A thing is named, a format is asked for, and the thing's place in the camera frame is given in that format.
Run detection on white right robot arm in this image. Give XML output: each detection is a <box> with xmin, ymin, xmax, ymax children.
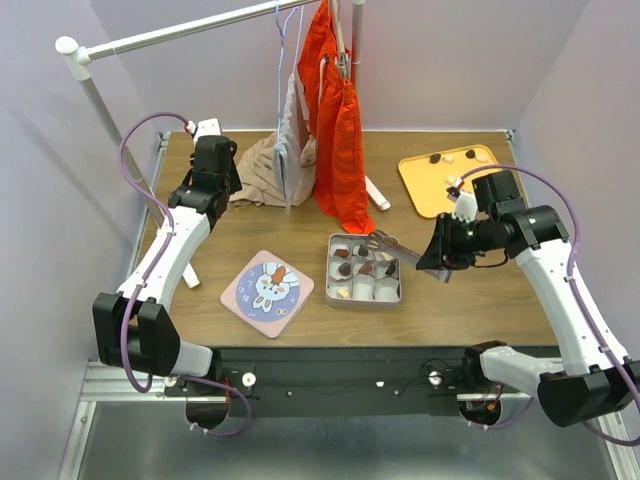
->
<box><xmin>417</xmin><ymin>206</ymin><xmax>639</xmax><ymax>427</ymax></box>

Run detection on dark round chocolate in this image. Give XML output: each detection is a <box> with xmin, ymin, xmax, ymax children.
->
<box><xmin>338</xmin><ymin>263</ymin><xmax>351</xmax><ymax>277</ymax></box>

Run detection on blue clothes hanger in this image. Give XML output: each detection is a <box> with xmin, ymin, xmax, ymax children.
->
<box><xmin>275</xmin><ymin>1</ymin><xmax>305</xmax><ymax>141</ymax></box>

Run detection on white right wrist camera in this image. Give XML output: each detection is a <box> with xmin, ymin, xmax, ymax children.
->
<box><xmin>448</xmin><ymin>187</ymin><xmax>478</xmax><ymax>223</ymax></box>

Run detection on white clothes rack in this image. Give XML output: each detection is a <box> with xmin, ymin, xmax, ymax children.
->
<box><xmin>54</xmin><ymin>0</ymin><xmax>392</xmax><ymax>289</ymax></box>

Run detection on orange hanging garment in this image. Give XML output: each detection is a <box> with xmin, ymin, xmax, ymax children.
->
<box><xmin>297</xmin><ymin>1</ymin><xmax>374</xmax><ymax>235</ymax></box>

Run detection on pink chocolate tin box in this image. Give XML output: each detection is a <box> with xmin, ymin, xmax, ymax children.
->
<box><xmin>325</xmin><ymin>233</ymin><xmax>402</xmax><ymax>311</ymax></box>

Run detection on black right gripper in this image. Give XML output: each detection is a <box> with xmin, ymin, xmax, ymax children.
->
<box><xmin>416</xmin><ymin>210</ymin><xmax>499</xmax><ymax>271</ymax></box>

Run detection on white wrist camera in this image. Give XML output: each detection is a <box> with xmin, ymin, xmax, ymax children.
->
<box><xmin>187</xmin><ymin>118</ymin><xmax>222</xmax><ymax>144</ymax></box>
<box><xmin>448</xmin><ymin>187</ymin><xmax>478</xmax><ymax>223</ymax></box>

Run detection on grey hanging towel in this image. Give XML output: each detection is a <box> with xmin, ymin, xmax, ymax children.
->
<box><xmin>273</xmin><ymin>73</ymin><xmax>302</xmax><ymax>214</ymax></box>

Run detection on brown chocolate cell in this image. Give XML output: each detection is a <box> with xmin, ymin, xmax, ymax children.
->
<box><xmin>358</xmin><ymin>261</ymin><xmax>375</xmax><ymax>277</ymax></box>

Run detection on metal tongs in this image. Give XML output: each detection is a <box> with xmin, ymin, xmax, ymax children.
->
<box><xmin>366</xmin><ymin>230</ymin><xmax>452</xmax><ymax>283</ymax></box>

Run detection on beige cloth pile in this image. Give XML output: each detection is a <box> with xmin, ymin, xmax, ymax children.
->
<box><xmin>230</xmin><ymin>132</ymin><xmax>316</xmax><ymax>207</ymax></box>

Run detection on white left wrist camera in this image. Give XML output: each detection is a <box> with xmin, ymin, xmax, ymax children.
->
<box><xmin>187</xmin><ymin>118</ymin><xmax>222</xmax><ymax>144</ymax></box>

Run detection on pink tin lid with bunny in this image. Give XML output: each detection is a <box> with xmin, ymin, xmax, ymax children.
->
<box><xmin>220</xmin><ymin>250</ymin><xmax>315</xmax><ymax>339</ymax></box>

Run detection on orange tray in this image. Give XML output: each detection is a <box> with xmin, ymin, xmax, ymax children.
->
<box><xmin>398</xmin><ymin>144</ymin><xmax>498</xmax><ymax>219</ymax></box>

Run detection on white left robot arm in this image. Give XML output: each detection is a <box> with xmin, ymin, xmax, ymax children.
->
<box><xmin>92</xmin><ymin>135</ymin><xmax>241</xmax><ymax>395</ymax></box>

